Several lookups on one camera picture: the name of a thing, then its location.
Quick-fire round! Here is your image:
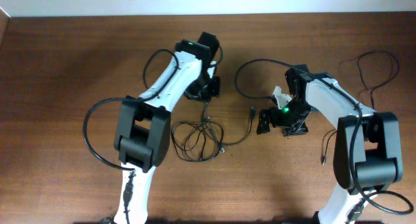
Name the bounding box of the thin black audio cable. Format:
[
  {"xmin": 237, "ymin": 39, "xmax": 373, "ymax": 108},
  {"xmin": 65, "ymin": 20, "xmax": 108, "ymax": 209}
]
[{"xmin": 320, "ymin": 50, "xmax": 400, "ymax": 166}]

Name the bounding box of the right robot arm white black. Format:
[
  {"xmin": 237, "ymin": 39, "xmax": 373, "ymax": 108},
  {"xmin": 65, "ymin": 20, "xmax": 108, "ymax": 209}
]
[{"xmin": 257, "ymin": 64, "xmax": 403, "ymax": 224}]

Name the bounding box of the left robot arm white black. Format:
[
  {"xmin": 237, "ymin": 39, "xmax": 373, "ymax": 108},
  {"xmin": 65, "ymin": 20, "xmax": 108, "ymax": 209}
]
[{"xmin": 113, "ymin": 32, "xmax": 220, "ymax": 223}]

